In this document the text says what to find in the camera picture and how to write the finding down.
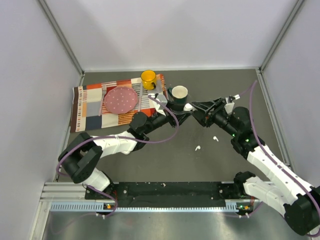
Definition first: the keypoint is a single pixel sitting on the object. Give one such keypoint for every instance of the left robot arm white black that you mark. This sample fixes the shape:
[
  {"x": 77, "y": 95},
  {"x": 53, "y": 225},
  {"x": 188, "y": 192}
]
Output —
[{"x": 79, "y": 160}]

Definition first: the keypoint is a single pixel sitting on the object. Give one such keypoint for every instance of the dark green mug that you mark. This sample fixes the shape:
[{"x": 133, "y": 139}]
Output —
[{"x": 178, "y": 94}]

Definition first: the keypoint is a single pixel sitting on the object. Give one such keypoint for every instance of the lilac fork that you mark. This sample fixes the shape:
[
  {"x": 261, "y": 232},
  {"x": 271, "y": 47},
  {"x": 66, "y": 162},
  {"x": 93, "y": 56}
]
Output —
[{"x": 103, "y": 93}]

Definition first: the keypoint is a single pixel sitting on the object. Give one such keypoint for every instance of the yellow mug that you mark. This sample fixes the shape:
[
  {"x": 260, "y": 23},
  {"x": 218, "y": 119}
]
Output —
[{"x": 149, "y": 79}]

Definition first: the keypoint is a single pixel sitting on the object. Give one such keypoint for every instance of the patterned orange placemat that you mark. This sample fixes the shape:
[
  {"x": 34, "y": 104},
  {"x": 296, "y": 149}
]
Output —
[{"x": 86, "y": 104}]

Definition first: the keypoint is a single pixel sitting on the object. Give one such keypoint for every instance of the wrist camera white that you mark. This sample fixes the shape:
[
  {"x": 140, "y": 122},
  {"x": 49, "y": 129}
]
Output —
[
  {"x": 229, "y": 105},
  {"x": 160, "y": 101}
]

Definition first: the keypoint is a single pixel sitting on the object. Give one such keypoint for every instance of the lilac knife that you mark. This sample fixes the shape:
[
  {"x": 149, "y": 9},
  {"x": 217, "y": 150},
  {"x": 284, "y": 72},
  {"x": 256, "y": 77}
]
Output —
[{"x": 140, "y": 97}]

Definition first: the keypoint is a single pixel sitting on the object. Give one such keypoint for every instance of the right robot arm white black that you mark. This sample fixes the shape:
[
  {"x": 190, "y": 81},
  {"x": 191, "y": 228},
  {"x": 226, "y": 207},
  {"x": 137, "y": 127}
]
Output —
[{"x": 296, "y": 200}]

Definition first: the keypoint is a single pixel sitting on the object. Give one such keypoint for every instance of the white earbud charging case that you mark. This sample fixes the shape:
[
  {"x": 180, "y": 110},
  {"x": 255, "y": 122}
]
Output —
[{"x": 188, "y": 108}]

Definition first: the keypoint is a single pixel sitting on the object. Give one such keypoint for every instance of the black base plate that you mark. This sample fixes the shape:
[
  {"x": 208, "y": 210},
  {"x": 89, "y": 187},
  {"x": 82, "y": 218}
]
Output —
[{"x": 191, "y": 194}]

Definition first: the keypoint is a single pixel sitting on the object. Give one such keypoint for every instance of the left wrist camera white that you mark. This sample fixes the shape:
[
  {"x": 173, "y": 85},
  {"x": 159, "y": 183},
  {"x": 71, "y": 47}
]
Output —
[{"x": 160, "y": 101}]

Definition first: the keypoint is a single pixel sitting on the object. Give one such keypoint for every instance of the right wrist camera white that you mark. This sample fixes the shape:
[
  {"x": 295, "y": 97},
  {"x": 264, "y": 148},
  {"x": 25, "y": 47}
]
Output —
[{"x": 229, "y": 105}]

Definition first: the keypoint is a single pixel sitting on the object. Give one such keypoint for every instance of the grey slotted cable duct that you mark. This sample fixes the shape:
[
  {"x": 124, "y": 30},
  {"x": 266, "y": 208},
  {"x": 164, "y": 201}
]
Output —
[{"x": 230, "y": 207}]

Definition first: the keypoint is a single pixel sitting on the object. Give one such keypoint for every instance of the aluminium frame rail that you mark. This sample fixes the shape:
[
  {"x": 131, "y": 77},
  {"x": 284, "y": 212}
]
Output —
[{"x": 62, "y": 191}]

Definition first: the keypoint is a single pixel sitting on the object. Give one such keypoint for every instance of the pink dotted plate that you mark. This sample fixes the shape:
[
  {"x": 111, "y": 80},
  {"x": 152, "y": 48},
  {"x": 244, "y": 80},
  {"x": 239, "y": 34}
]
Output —
[{"x": 120, "y": 100}]

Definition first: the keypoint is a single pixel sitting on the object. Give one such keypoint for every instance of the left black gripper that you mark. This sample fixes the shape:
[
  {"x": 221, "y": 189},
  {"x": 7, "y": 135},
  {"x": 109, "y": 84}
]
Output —
[{"x": 180, "y": 115}]

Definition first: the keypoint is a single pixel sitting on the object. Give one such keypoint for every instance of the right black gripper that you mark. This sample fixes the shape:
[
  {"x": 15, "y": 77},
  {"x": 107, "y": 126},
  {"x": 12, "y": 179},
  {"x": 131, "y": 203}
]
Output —
[{"x": 201, "y": 109}]

